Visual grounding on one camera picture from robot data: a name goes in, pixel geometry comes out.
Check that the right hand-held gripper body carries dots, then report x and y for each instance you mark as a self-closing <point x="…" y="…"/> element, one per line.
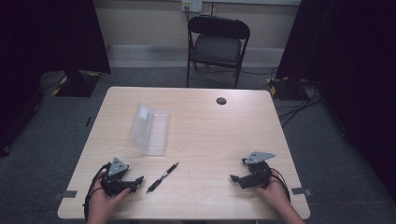
<point x="259" y="174"/>

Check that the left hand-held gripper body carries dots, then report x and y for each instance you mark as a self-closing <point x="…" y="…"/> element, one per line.
<point x="114" y="182"/>

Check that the black pen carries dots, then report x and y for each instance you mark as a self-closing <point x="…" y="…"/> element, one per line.
<point x="162" y="181"/>

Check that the clear plastic pencil case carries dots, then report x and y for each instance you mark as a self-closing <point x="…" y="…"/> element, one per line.
<point x="150" y="129"/>

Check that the person's left hand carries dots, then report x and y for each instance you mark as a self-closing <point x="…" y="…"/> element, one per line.
<point x="102" y="199"/>

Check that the person's right hand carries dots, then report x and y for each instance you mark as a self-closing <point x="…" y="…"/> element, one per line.
<point x="275" y="193"/>

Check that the grey tape strip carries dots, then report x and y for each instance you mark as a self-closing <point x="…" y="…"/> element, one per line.
<point x="301" y="191"/>
<point x="66" y="194"/>

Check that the black stand base striped tape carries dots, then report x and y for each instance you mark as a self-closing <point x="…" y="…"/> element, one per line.
<point x="285" y="88"/>
<point x="79" y="84"/>

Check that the black folding chair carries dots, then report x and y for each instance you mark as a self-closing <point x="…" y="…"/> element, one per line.
<point x="216" y="48"/>

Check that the dark curtain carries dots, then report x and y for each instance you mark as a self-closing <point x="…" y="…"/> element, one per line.
<point x="351" y="77"/>
<point x="46" y="37"/>

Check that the white wall outlet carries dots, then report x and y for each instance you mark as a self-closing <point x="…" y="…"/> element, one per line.
<point x="191" y="5"/>

